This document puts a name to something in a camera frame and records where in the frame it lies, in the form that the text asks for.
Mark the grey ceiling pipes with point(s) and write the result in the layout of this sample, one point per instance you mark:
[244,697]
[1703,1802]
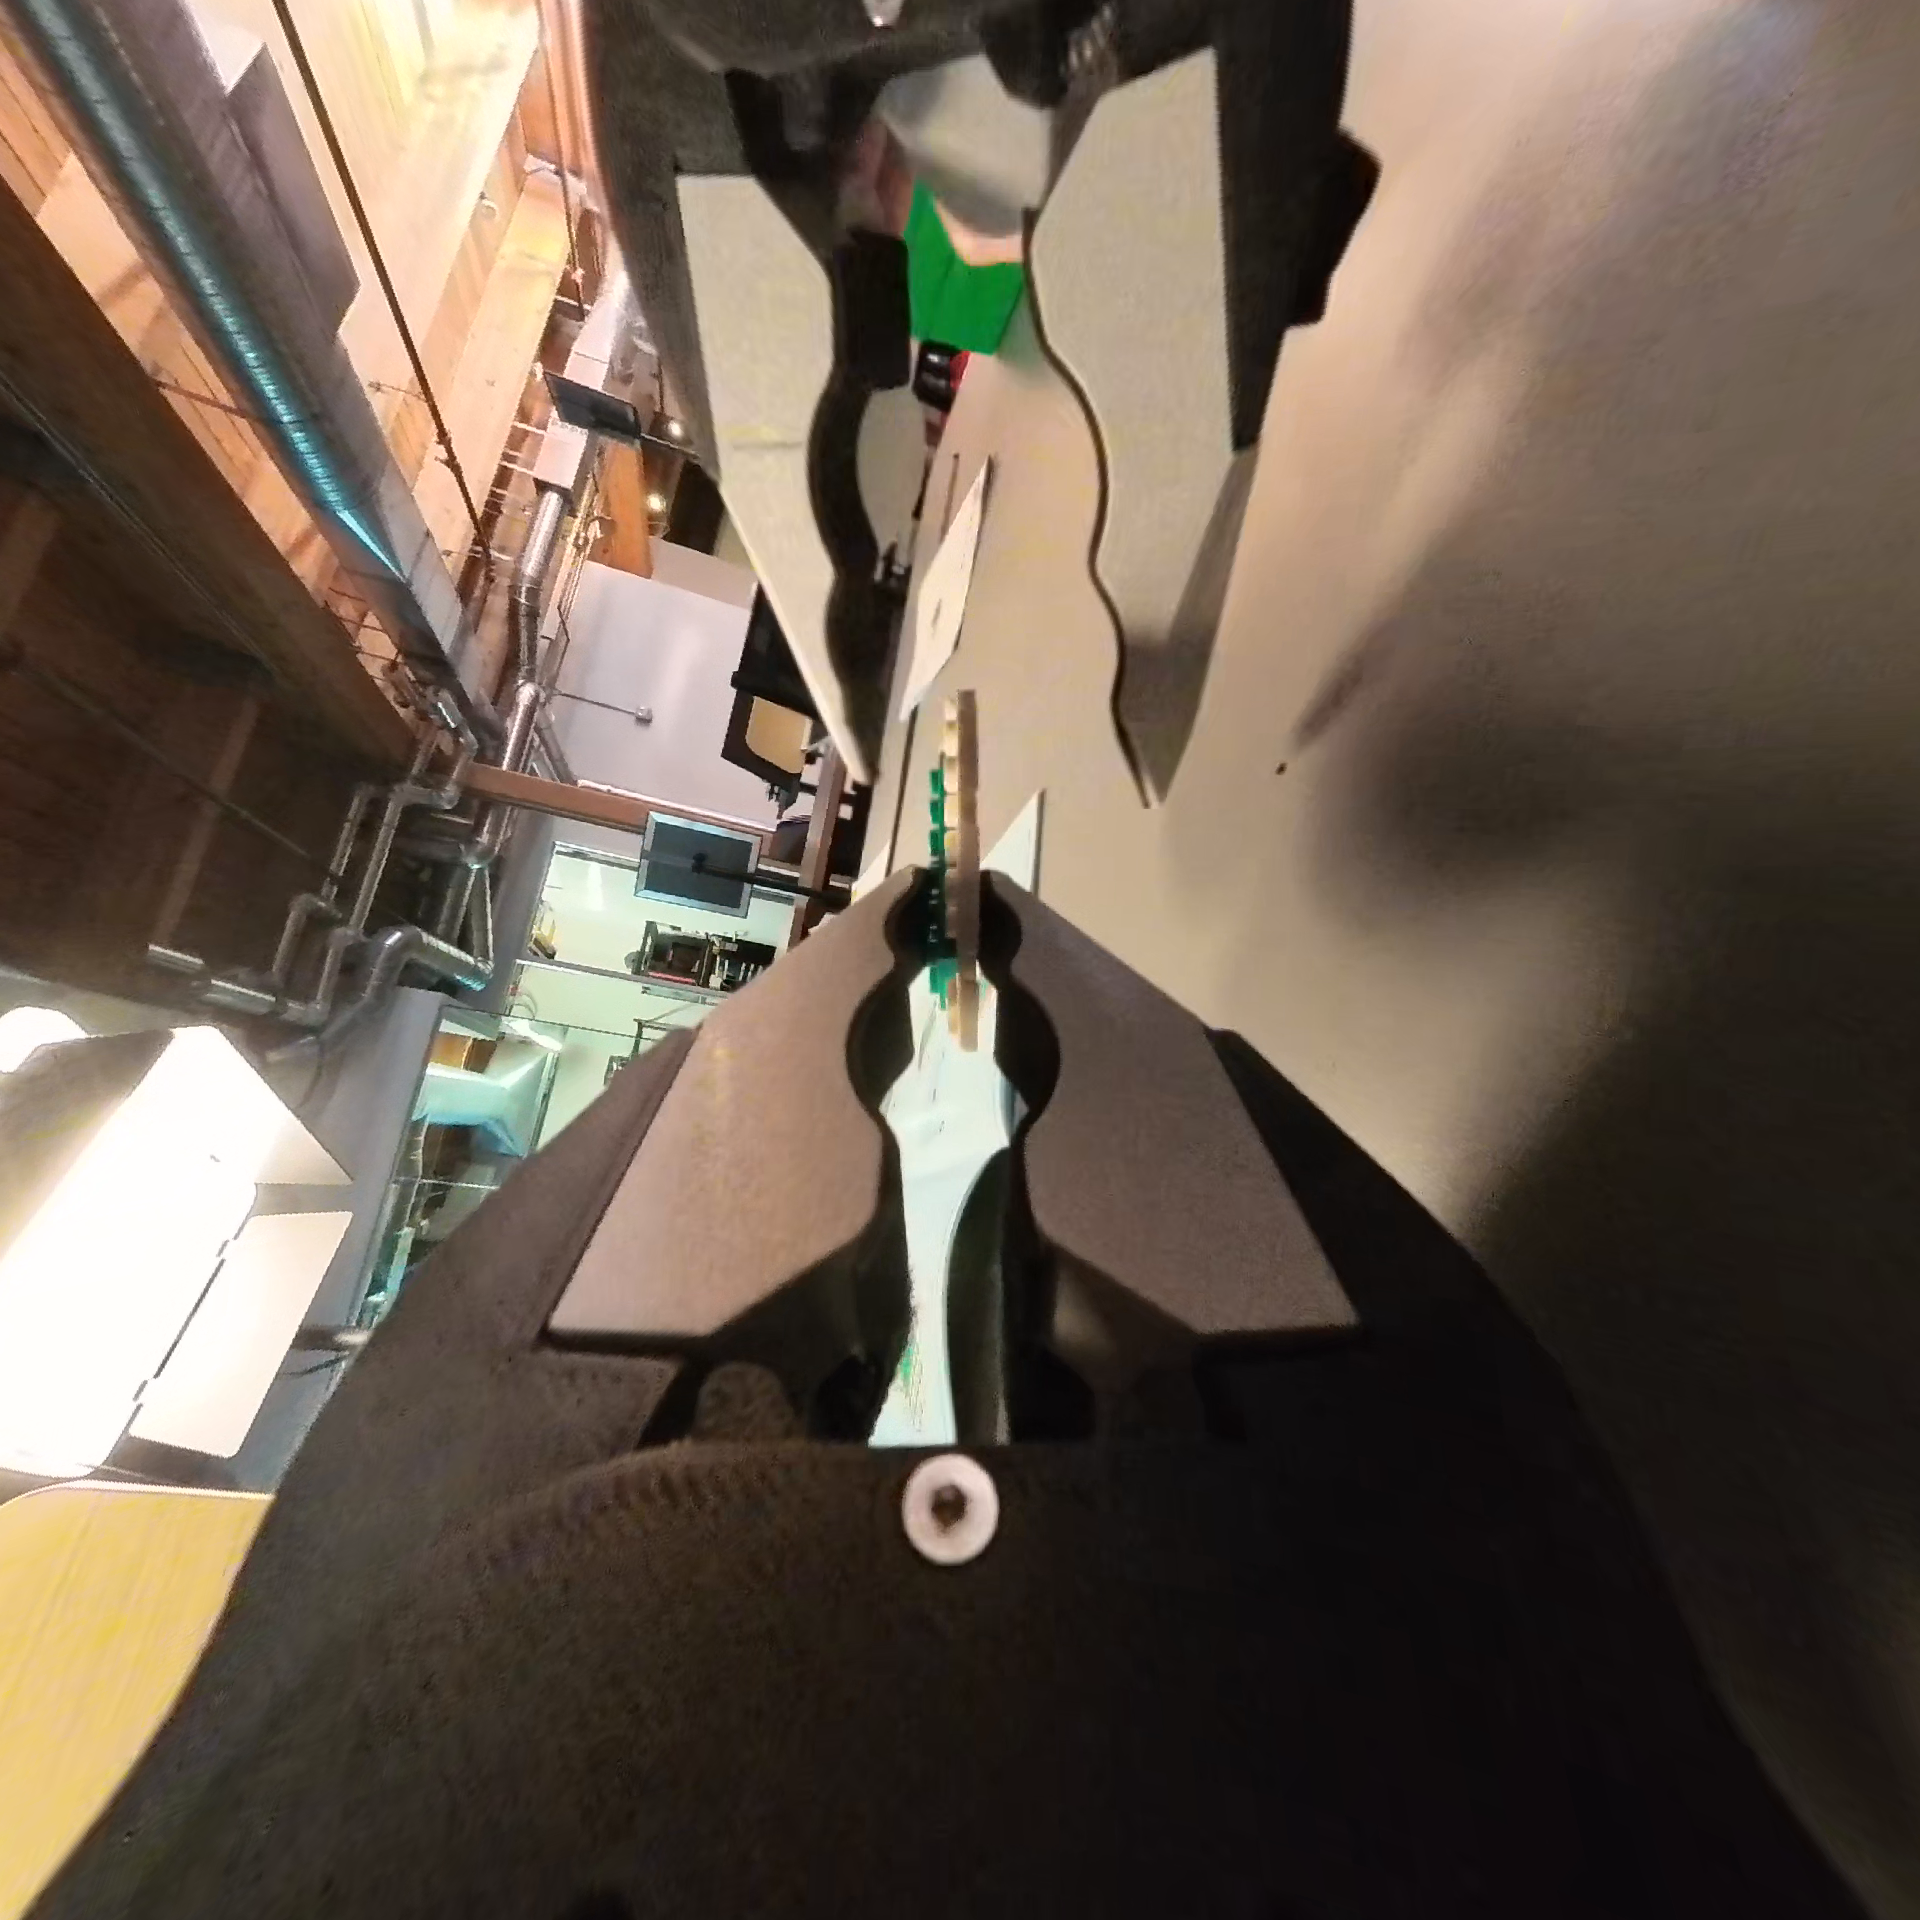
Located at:
[450,838]

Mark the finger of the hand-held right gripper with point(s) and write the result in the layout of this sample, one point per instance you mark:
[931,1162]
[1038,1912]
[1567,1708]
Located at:
[1155,374]
[763,421]

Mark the wooden board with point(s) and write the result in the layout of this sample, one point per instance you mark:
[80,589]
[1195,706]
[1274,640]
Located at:
[105,1650]

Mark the white paper sheet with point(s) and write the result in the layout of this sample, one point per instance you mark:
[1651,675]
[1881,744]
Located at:
[945,585]

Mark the screen on stand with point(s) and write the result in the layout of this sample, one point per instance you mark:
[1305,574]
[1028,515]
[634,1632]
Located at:
[694,861]

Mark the white light panel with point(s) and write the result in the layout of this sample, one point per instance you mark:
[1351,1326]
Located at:
[166,1201]

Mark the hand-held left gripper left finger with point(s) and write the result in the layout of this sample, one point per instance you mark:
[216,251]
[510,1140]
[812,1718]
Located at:
[720,1184]

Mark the green lego piece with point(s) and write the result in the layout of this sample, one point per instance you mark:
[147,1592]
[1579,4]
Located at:
[961,283]

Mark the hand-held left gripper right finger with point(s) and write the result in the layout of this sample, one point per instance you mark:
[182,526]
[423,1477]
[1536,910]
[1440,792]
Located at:
[1184,1184]

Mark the silver corrugated ventilation duct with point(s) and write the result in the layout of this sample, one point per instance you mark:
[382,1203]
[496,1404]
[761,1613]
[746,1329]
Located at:
[225,283]

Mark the round tan lego plate build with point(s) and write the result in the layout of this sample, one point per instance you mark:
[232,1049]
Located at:
[963,869]

